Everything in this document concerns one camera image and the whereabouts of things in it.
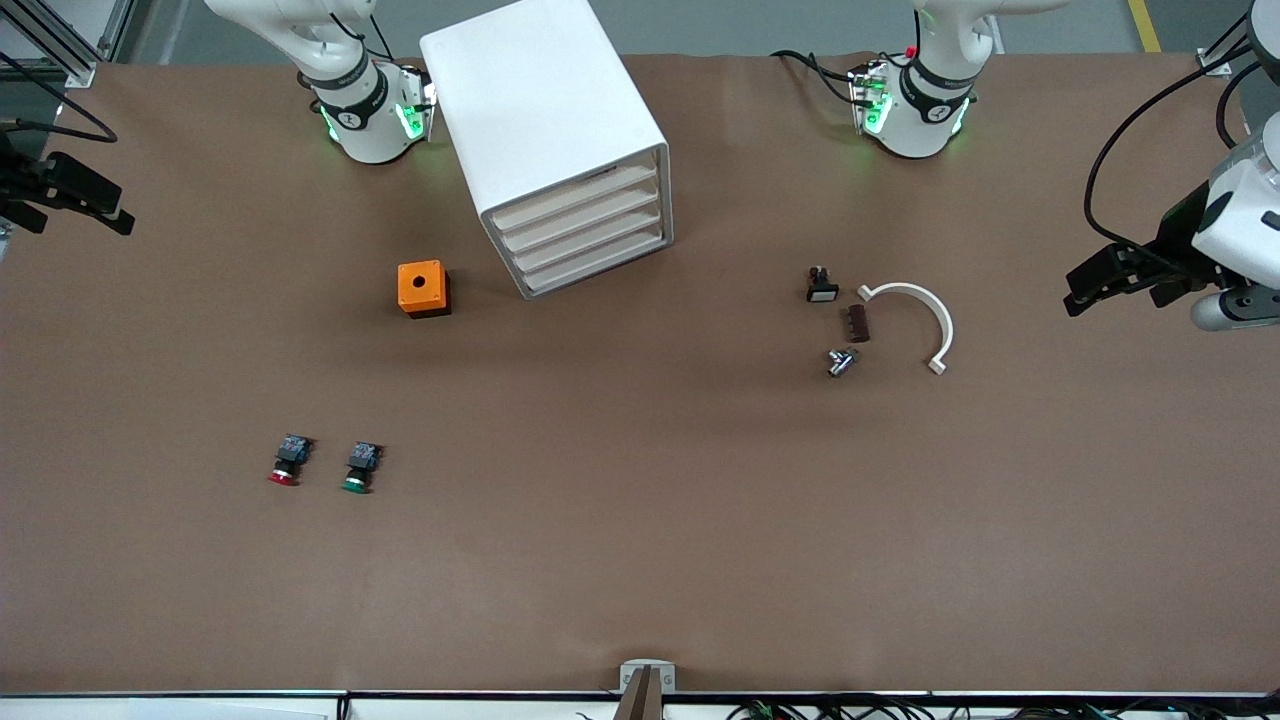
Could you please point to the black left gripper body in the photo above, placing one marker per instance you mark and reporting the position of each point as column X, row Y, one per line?
column 1176, row 236

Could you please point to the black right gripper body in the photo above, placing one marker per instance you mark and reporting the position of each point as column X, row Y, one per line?
column 30, row 184

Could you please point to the red mushroom push button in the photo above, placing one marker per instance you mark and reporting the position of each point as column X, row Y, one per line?
column 290, row 456

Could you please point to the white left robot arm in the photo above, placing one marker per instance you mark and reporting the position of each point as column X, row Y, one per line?
column 915, row 125

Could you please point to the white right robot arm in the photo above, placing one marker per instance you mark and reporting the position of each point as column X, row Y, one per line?
column 360, row 125

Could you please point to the small square white button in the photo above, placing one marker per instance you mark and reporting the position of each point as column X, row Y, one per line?
column 822, row 292

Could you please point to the green mushroom push button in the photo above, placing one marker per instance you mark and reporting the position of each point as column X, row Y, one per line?
column 360, row 461

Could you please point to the white semicircular pipe clamp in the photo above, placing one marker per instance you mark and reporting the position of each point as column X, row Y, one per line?
column 905, row 288

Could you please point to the small brown block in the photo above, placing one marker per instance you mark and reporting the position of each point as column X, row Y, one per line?
column 858, row 323

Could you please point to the small silver metal fitting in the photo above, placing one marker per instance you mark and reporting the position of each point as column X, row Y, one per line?
column 840, row 364

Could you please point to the aluminium frame profile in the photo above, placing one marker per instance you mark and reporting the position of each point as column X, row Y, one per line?
column 80, row 70

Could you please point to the small metal corner bracket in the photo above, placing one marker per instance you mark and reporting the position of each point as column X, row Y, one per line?
column 1215, row 65

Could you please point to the orange button enclosure box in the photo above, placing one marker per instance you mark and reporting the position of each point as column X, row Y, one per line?
column 432, row 295

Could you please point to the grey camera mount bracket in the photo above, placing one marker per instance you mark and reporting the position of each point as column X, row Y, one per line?
column 647, row 685

